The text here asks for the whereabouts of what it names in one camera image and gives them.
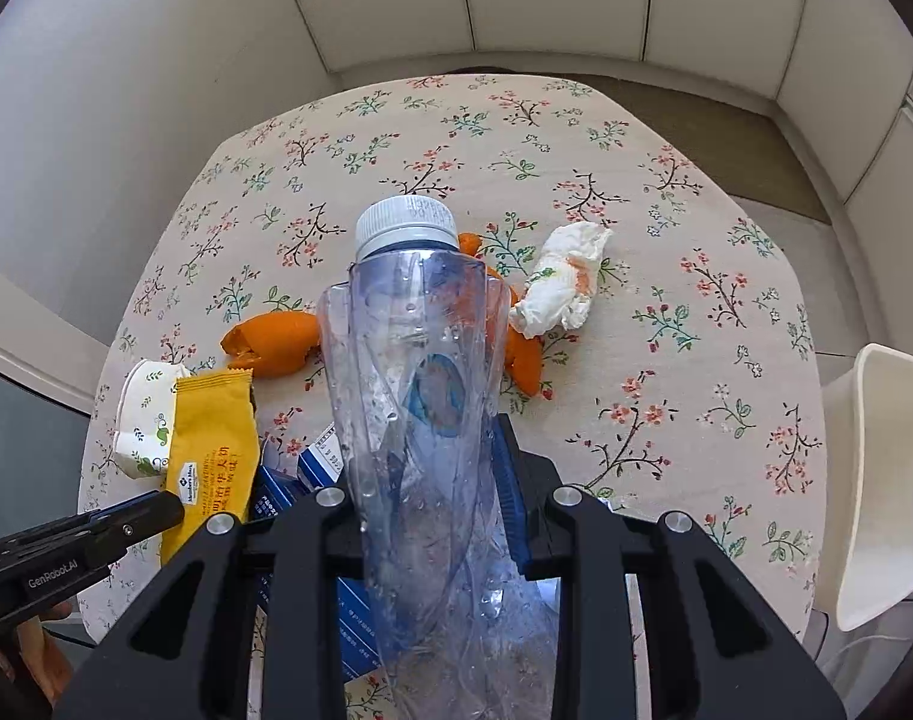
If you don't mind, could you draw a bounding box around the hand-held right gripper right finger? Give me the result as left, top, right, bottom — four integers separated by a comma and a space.
492, 414, 851, 720

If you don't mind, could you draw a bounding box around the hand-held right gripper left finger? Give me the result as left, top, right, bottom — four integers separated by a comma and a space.
51, 487, 371, 720

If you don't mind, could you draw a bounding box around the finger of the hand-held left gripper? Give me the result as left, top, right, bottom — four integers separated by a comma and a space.
73, 490, 186, 542

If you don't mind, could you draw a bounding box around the blue cardboard box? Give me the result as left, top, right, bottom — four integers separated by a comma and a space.
250, 424, 391, 700

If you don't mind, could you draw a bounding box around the long orange peel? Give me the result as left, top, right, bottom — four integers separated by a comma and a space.
503, 266, 545, 397

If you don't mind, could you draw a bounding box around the clear plastic bottle white cap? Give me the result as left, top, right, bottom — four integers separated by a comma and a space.
317, 195, 564, 720

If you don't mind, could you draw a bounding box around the curled orange peel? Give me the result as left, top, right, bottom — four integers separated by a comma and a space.
220, 311, 324, 378

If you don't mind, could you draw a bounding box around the white plastic bin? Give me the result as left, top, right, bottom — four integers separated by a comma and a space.
819, 343, 913, 632

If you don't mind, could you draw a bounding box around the person's left hand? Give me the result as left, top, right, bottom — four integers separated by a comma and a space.
6, 600, 76, 707

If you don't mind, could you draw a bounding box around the white printed paper cup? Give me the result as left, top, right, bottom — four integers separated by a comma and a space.
113, 359, 195, 479

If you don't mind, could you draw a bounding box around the yellow snack packet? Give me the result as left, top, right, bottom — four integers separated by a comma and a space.
159, 369, 263, 565

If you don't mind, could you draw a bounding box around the crumpled white tissue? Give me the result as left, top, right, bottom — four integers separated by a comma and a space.
509, 223, 614, 339

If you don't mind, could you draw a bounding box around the floral tablecloth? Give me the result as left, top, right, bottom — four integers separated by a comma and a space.
77, 73, 830, 647

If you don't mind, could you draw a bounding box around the white cable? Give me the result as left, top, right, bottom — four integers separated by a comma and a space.
822, 615, 913, 674

